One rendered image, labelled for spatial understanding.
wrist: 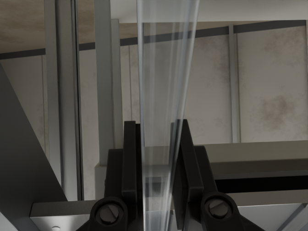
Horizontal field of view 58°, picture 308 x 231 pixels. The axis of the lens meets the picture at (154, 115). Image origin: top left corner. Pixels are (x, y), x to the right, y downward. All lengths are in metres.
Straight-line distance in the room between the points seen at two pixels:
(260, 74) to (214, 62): 0.48
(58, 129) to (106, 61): 0.19
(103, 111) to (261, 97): 2.59
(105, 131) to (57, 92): 0.16
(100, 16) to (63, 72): 0.19
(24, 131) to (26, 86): 3.83
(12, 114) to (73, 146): 0.25
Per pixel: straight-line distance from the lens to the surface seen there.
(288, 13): 0.95
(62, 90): 0.43
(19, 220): 0.19
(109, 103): 0.55
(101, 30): 0.57
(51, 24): 0.44
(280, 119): 3.06
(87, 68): 3.53
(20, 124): 0.19
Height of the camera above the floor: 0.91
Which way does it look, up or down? level
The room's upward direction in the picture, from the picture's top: 178 degrees clockwise
